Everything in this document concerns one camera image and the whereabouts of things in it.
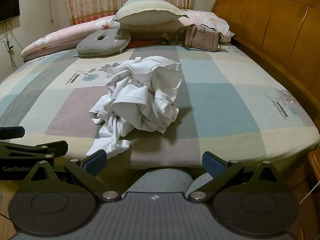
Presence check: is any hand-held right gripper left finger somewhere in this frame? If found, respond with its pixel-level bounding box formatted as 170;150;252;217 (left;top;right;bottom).
19;149;121;202

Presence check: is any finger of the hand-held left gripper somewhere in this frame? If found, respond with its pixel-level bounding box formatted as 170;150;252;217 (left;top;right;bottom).
0;141;69;161
0;126;26;140

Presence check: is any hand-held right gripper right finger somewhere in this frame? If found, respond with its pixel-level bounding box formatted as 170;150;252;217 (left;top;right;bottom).
187;151;293;202

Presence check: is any white printed t-shirt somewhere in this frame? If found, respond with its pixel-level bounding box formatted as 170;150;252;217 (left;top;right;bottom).
86;56;182;161

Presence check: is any wooden nightstand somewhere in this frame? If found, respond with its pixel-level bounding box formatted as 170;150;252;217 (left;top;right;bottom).
287;150;320;240

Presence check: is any grey pillow with hole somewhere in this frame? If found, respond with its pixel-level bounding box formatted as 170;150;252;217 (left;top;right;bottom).
76;28;132;57

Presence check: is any red cloth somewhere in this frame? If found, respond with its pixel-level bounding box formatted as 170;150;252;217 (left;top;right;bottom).
127;39;163;48

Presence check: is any dark patterned cloth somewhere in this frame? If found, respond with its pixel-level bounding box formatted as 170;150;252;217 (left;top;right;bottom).
159;35;178;46

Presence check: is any wooden headboard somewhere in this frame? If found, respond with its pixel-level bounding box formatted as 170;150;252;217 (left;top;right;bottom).
209;0;320;140

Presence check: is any pale green pillow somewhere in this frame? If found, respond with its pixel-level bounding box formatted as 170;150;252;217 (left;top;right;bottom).
111;0;190;27

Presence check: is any black wall cable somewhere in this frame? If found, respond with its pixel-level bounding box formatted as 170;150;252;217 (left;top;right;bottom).
0;21;23;71

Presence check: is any black wall television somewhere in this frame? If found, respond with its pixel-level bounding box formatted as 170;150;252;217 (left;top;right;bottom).
0;0;20;23

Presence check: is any pink handbag with chain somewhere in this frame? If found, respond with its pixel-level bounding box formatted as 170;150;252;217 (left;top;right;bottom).
175;24;224;53

